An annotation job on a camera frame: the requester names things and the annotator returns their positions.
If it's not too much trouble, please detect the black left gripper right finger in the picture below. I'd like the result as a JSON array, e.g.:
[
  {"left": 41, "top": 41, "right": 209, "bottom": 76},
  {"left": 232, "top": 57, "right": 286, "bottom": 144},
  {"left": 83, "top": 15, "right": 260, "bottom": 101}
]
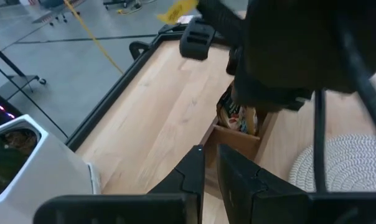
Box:
[{"left": 219, "top": 144, "right": 310, "bottom": 224}]

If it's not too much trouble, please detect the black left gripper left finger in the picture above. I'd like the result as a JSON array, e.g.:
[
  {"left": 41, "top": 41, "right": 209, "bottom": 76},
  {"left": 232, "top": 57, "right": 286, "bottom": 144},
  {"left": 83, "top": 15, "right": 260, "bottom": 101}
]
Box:
[{"left": 147, "top": 144, "right": 205, "bottom": 224}]

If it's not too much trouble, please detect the wooden compartment box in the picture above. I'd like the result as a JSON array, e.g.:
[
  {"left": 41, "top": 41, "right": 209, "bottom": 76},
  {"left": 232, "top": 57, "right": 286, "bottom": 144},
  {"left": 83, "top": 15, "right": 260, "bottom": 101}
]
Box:
[{"left": 202, "top": 105, "right": 271, "bottom": 200}]

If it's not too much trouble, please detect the round woven placemat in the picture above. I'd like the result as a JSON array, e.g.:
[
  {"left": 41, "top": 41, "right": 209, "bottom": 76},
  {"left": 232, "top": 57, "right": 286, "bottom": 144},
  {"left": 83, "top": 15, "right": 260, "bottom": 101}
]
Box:
[{"left": 287, "top": 133, "right": 376, "bottom": 193}]

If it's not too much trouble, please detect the white hexagonal plant pot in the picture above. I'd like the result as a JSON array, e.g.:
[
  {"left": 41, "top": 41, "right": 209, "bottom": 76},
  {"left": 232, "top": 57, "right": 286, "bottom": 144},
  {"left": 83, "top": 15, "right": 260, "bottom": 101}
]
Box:
[{"left": 0, "top": 114, "right": 102, "bottom": 224}]

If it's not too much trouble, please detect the black wheeled stand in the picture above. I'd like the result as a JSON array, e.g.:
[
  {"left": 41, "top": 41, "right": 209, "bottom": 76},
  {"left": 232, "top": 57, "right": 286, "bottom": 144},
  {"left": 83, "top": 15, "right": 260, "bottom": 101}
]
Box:
[{"left": 0, "top": 39, "right": 48, "bottom": 94}]

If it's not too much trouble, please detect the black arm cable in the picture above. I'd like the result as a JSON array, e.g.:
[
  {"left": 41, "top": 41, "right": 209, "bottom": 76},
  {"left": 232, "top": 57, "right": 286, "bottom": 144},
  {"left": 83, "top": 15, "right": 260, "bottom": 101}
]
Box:
[{"left": 312, "top": 88, "right": 328, "bottom": 192}]

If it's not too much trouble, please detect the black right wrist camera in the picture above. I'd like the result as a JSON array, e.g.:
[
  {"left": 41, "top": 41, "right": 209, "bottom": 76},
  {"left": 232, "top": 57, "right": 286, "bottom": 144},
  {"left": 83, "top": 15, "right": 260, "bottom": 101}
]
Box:
[{"left": 179, "top": 17, "right": 216, "bottom": 62}]

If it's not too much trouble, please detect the yellow cable tag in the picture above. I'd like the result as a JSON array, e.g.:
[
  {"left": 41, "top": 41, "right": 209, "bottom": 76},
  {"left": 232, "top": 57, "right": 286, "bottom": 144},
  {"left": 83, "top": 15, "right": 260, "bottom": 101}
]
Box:
[{"left": 156, "top": 0, "right": 199, "bottom": 26}]

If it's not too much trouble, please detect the yellow hanging cable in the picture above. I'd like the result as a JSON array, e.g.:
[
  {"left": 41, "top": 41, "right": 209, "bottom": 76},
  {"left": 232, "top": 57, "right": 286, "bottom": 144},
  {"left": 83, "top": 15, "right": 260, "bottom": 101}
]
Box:
[{"left": 62, "top": 0, "right": 126, "bottom": 75}]

